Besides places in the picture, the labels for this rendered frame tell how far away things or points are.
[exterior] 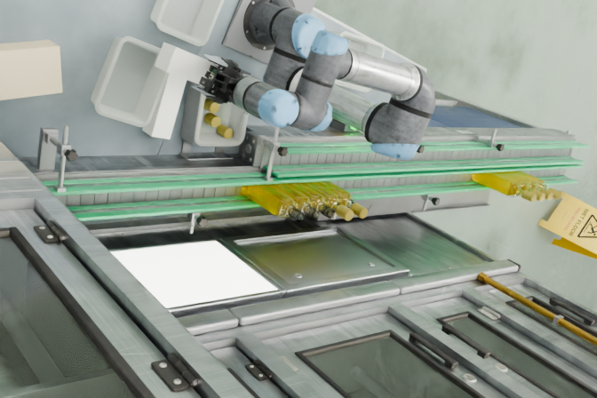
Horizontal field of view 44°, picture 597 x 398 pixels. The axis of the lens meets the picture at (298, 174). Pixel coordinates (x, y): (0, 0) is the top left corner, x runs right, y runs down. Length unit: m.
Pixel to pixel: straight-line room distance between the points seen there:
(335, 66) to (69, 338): 0.87
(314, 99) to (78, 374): 0.89
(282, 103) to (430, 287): 0.91
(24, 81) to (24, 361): 1.10
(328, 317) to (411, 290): 0.35
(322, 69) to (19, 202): 0.67
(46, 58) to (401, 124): 0.90
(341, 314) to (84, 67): 0.94
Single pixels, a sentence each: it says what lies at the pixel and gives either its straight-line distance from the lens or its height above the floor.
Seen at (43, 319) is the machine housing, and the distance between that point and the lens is 1.02.
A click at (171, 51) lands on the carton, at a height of 1.10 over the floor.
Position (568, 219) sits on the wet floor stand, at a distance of 5.44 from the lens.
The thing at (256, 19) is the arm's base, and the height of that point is 0.80.
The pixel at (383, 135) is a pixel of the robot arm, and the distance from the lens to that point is 1.91.
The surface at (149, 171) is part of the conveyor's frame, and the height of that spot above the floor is 0.88.
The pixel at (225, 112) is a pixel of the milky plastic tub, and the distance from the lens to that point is 2.28.
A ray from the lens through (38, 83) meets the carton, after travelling 1.95.
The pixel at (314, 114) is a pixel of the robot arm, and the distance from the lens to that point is 1.61.
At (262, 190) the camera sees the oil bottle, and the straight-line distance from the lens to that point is 2.19.
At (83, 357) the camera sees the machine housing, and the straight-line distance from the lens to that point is 0.95.
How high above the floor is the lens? 2.61
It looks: 46 degrees down
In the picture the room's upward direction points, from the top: 120 degrees clockwise
